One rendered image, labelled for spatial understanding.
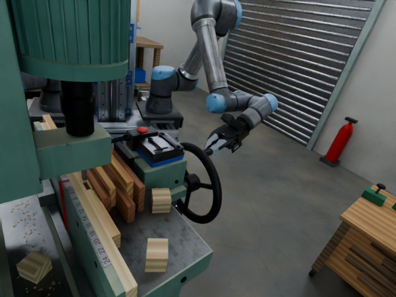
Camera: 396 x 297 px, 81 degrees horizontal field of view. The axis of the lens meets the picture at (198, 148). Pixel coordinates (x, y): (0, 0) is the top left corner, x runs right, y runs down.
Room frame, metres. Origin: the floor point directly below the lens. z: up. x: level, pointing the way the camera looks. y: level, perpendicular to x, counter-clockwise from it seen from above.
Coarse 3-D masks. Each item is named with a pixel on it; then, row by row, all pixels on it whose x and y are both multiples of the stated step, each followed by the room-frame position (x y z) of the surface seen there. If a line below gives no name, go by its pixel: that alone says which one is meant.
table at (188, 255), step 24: (120, 216) 0.36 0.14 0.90; (144, 216) 0.38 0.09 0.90; (168, 216) 0.39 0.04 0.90; (120, 240) 0.30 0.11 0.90; (144, 240) 0.31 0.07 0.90; (168, 240) 0.32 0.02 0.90; (192, 240) 0.34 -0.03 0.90; (144, 264) 0.26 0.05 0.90; (168, 264) 0.27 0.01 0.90; (192, 264) 0.28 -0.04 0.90; (144, 288) 0.22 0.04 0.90; (168, 288) 0.24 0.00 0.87
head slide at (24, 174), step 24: (0, 0) 0.29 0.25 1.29; (0, 24) 0.28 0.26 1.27; (0, 48) 0.28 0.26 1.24; (0, 72) 0.28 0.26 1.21; (0, 96) 0.27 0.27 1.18; (24, 96) 0.29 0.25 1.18; (0, 120) 0.27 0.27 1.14; (24, 120) 0.29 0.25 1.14; (0, 144) 0.26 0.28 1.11; (24, 144) 0.28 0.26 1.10; (0, 168) 0.26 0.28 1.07; (24, 168) 0.28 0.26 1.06; (0, 192) 0.25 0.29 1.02; (24, 192) 0.27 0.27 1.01
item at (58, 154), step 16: (64, 128) 0.40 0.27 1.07; (96, 128) 0.43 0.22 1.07; (48, 144) 0.34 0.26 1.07; (64, 144) 0.35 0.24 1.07; (80, 144) 0.37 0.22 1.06; (96, 144) 0.39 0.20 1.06; (48, 160) 0.33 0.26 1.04; (64, 160) 0.35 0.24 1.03; (80, 160) 0.37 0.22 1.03; (96, 160) 0.39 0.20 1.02; (48, 176) 0.33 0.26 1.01
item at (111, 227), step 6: (48, 114) 0.68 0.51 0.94; (48, 120) 0.65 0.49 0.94; (54, 126) 0.62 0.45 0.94; (90, 186) 0.39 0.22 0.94; (90, 198) 0.36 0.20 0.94; (96, 198) 0.36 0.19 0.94; (96, 204) 0.34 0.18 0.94; (102, 204) 0.35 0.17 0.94; (102, 210) 0.33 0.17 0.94; (102, 216) 0.32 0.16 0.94; (108, 216) 0.32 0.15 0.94; (108, 222) 0.31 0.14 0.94; (108, 228) 0.29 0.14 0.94; (114, 228) 0.30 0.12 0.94; (114, 234) 0.28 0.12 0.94; (120, 234) 0.29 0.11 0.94; (114, 240) 0.28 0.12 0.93
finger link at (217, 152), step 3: (219, 141) 0.73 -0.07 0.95; (222, 141) 0.73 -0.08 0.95; (225, 141) 0.73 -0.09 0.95; (216, 144) 0.72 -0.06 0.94; (219, 144) 0.72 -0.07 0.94; (210, 147) 0.71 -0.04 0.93; (213, 147) 0.71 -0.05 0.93; (216, 147) 0.71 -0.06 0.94; (213, 150) 0.70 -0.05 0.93; (216, 150) 0.70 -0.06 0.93; (219, 150) 0.72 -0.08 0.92; (213, 153) 0.71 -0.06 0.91; (216, 153) 0.72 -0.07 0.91; (219, 153) 0.73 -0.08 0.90; (216, 156) 0.72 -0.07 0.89
